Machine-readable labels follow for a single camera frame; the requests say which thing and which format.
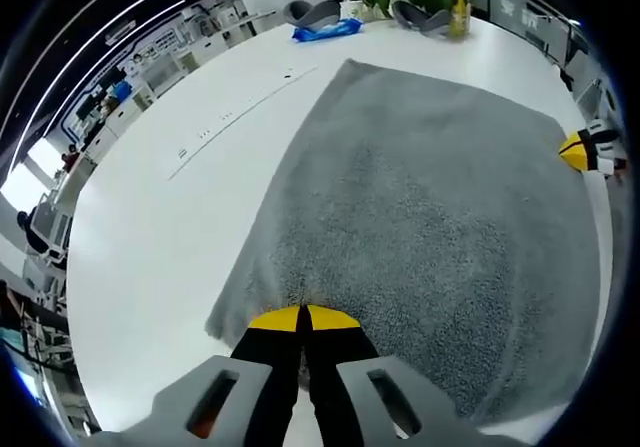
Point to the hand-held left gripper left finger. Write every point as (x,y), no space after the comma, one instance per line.
(270,367)

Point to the white cabinet row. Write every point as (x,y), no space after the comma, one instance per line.
(165,67)

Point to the ceiling light strip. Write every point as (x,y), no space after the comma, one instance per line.
(65,62)

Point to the blue water jug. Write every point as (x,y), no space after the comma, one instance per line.
(123,90)

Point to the glass partition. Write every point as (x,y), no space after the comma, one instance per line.
(530,22)

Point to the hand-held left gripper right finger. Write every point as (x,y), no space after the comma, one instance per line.
(335,367)

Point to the blue wipes packet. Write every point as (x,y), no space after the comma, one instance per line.
(327,30)

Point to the white table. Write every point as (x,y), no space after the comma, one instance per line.
(150,242)

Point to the yellow bottle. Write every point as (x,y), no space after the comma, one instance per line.
(458,12)

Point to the grey towel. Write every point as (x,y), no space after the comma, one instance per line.
(425,192)

